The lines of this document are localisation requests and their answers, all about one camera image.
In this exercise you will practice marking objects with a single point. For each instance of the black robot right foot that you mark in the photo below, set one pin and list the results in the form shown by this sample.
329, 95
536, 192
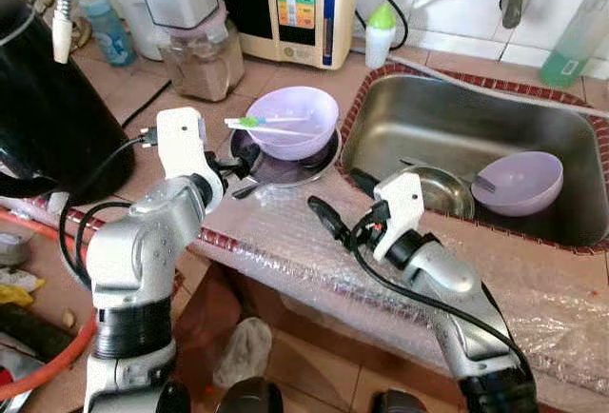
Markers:
398, 402

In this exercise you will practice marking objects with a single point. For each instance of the metal fork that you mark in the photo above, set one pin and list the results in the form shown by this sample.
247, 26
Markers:
481, 182

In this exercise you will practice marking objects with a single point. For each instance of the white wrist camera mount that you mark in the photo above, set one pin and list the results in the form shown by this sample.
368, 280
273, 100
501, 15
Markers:
181, 142
402, 206

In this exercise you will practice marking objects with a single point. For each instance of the clear bubble wrap sheet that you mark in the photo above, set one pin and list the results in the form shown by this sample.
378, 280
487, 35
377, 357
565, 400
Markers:
533, 289

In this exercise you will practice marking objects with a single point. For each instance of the white grinder with glass jar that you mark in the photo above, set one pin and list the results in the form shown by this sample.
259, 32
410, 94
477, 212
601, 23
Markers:
190, 4

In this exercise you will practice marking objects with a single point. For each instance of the white cloth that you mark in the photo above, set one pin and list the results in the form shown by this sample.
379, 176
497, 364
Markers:
245, 351

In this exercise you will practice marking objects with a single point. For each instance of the white bottle with green cap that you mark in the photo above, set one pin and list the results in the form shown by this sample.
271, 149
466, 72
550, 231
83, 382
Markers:
380, 42

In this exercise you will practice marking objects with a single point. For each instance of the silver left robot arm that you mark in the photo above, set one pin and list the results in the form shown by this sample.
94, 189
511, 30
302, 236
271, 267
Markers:
143, 242

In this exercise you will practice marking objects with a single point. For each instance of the round metal plate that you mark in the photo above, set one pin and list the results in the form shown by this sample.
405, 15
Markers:
285, 170

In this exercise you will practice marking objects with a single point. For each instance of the green and white utensil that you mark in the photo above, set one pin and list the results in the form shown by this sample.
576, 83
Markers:
249, 123

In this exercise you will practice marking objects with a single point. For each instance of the stainless steel sink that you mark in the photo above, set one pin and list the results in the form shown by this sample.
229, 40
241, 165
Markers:
447, 113

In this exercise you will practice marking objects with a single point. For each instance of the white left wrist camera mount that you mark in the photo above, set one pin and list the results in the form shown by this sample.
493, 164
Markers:
181, 142

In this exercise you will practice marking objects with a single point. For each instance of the black robot foot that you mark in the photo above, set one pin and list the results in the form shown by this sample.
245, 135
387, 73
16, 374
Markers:
249, 396
398, 402

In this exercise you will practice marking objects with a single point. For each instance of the yellow cloth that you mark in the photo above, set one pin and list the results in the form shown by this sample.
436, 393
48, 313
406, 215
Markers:
17, 293

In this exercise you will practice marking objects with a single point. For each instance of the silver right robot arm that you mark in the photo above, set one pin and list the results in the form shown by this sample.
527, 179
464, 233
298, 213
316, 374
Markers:
457, 285

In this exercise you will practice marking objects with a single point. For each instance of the white bottle with green label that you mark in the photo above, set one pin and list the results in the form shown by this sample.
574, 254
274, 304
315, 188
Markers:
133, 4

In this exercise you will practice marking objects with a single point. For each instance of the grey round tape roll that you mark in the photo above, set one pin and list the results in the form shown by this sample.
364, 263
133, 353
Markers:
13, 249

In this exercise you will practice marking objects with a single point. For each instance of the bottle of green liquid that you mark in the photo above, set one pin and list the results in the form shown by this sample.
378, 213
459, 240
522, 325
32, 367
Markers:
571, 51

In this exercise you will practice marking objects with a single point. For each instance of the black robot left foot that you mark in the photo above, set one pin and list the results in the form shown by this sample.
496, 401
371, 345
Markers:
249, 396

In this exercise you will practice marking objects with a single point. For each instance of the light purple plastic bowl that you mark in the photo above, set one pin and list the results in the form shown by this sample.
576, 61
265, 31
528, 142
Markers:
303, 108
528, 180

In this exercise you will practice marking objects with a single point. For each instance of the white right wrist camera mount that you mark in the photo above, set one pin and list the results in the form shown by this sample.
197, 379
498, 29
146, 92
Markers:
402, 206

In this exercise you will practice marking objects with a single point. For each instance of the small blue bottle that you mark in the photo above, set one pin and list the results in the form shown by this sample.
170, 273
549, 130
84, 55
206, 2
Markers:
109, 32

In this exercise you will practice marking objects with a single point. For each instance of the cream water ionizer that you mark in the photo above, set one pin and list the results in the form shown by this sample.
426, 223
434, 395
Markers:
333, 13

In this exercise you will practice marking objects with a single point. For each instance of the small metal bowl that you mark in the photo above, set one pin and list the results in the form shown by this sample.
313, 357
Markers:
442, 199

